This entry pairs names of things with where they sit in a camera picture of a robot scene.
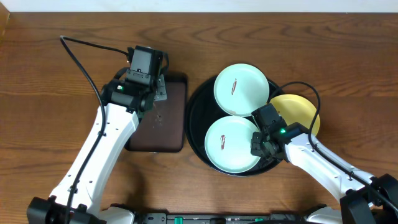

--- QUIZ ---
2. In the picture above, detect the yellow plate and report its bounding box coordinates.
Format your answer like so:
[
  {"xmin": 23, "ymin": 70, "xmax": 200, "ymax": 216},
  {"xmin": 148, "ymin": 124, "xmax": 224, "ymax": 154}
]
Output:
[{"xmin": 270, "ymin": 94, "xmax": 317, "ymax": 129}]

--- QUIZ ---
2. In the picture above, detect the mint green plate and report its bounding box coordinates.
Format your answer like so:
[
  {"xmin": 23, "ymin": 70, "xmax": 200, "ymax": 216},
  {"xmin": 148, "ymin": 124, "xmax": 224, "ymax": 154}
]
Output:
[
  {"xmin": 213, "ymin": 63, "xmax": 270, "ymax": 117},
  {"xmin": 204, "ymin": 116, "xmax": 260, "ymax": 174}
]

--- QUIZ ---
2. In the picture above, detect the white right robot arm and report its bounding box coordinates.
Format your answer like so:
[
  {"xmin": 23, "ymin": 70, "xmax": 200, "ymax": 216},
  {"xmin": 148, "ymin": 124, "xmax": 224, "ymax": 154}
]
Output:
[{"xmin": 251, "ymin": 104, "xmax": 397, "ymax": 223}]

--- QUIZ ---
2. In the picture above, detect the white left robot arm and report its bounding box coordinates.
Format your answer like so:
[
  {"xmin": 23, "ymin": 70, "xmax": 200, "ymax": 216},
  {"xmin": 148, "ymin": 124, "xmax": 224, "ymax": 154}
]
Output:
[{"xmin": 27, "ymin": 46, "xmax": 169, "ymax": 223}]

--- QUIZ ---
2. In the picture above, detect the rectangular black water tray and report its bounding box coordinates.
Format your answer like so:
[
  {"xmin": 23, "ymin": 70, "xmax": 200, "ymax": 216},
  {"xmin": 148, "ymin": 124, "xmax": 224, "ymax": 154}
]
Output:
[{"xmin": 124, "ymin": 71, "xmax": 187, "ymax": 153}]

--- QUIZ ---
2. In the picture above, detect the round black tray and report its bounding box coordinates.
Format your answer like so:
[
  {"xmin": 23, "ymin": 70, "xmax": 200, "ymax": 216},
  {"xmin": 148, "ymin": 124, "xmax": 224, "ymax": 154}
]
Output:
[{"xmin": 184, "ymin": 77, "xmax": 281, "ymax": 177}]

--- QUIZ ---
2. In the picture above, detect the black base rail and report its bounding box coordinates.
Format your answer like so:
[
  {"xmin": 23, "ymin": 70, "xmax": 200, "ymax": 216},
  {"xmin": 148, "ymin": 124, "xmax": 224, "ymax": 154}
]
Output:
[{"xmin": 133, "ymin": 213, "xmax": 306, "ymax": 224}]

